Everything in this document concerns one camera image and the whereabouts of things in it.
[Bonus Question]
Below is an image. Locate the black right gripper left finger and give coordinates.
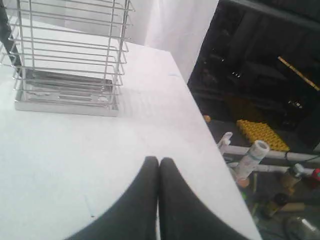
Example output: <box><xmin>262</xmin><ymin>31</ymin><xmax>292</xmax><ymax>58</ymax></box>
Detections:
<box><xmin>69</xmin><ymin>156</ymin><xmax>160</xmax><ymax>240</ymax></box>

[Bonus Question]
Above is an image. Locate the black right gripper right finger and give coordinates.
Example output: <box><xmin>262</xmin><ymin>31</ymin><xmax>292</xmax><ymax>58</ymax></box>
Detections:
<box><xmin>158</xmin><ymin>157</ymin><xmax>252</xmax><ymax>240</ymax></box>

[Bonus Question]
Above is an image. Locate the yellow plastic grid crate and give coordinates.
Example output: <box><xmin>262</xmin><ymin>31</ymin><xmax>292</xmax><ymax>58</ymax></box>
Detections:
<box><xmin>236</xmin><ymin>119</ymin><xmax>290</xmax><ymax>152</ymax></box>

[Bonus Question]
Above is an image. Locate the red small object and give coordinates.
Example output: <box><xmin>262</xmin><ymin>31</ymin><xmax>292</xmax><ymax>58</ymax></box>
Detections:
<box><xmin>310</xmin><ymin>168</ymin><xmax>320</xmax><ymax>189</ymax></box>

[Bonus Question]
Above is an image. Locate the white pipe frame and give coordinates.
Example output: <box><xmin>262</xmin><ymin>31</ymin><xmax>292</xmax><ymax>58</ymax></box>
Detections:
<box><xmin>216</xmin><ymin>132</ymin><xmax>320</xmax><ymax>168</ymax></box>

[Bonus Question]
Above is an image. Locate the wire metal utensil holder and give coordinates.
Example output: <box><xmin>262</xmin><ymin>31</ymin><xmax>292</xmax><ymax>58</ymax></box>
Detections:
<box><xmin>0</xmin><ymin>0</ymin><xmax>135</xmax><ymax>117</ymax></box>

